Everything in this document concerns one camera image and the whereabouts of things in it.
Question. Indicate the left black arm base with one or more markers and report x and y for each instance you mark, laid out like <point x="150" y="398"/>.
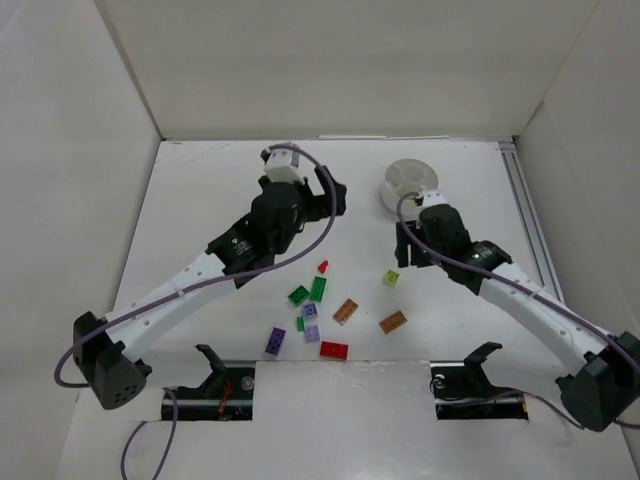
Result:
<point x="224" y="395"/>

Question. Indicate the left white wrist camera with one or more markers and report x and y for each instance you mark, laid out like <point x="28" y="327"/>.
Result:
<point x="282" y="165"/>

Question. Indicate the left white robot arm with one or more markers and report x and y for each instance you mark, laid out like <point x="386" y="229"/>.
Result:
<point x="109" y="350"/>

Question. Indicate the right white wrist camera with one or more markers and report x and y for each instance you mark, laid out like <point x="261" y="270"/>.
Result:
<point x="430" y="198"/>

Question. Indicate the dark purple lego brick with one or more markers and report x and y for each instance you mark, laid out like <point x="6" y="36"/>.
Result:
<point x="275" y="341"/>

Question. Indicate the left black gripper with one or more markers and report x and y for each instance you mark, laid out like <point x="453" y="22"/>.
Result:
<point x="325" y="193"/>

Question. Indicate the red rectangular lego brick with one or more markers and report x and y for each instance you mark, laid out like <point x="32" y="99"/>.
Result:
<point x="332" y="350"/>

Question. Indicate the dark green square lego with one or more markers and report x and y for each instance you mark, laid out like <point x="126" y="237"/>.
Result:
<point x="298" y="296"/>

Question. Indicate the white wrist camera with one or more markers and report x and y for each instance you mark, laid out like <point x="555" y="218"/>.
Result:
<point x="282" y="165"/>
<point x="430" y="198"/>

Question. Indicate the small red lego piece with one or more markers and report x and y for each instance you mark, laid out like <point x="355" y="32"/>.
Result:
<point x="322" y="268"/>

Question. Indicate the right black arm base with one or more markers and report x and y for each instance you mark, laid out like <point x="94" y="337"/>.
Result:
<point x="462" y="390"/>

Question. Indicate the light purple lego brick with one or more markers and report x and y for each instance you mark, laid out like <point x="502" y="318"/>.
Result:
<point x="309" y="310"/>

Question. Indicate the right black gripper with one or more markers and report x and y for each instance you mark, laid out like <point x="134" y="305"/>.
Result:
<point x="411" y="248"/>

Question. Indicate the pale lavender lego brick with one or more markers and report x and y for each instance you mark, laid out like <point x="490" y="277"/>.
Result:
<point x="312" y="333"/>

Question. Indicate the small lime green lego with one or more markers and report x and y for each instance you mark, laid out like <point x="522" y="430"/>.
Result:
<point x="391" y="278"/>

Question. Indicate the white round divided container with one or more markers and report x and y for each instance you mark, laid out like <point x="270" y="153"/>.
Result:
<point x="404" y="176"/>

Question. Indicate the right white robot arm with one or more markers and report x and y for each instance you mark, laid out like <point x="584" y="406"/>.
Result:
<point x="602" y="370"/>

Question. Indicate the brown orange lego plate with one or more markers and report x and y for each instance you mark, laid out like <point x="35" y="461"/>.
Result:
<point x="393" y="322"/>

